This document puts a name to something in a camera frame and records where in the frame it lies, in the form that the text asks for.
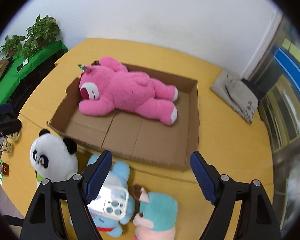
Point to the paper cup lower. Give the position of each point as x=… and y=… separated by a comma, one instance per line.
x=5, y=145

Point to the paper cup upper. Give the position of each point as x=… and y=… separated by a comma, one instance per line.
x=14, y=136

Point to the cardboard box tray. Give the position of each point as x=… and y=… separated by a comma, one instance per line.
x=130, y=136

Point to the potted green plant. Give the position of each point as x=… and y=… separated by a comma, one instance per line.
x=41, y=34

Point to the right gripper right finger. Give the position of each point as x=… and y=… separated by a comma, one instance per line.
x=257, y=219

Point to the green cloth covered table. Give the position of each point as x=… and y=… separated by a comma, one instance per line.
x=20, y=81

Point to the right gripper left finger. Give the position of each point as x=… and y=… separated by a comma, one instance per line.
x=44, y=218

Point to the pink bear plush toy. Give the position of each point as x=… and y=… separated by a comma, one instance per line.
x=110, y=85

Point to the panda plush toy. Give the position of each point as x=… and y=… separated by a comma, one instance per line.
x=53, y=157

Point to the teal pink pig plush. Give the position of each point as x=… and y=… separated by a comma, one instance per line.
x=157, y=215

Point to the paper cup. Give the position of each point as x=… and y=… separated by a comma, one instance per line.
x=5, y=145
x=14, y=136

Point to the grey cloth bag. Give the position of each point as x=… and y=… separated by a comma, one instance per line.
x=235, y=93

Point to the blue rabbit plush toy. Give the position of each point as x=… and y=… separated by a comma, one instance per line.
x=118, y=175

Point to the white phone case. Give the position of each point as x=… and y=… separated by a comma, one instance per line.
x=111, y=202

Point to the blue banner sign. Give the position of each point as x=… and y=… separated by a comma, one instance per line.
x=289, y=67

